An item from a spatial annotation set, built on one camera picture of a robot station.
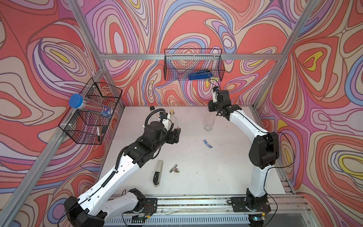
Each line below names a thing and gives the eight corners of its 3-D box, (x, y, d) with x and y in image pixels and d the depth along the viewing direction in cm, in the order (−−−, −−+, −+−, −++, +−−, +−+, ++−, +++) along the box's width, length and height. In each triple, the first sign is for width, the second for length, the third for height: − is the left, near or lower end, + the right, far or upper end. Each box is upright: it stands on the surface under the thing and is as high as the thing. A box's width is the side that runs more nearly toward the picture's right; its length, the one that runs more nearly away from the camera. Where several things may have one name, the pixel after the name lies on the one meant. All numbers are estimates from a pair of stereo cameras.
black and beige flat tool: (153, 186, 81) (151, 184, 78) (158, 162, 90) (157, 159, 87) (158, 187, 81) (157, 185, 77) (163, 163, 90) (162, 160, 87)
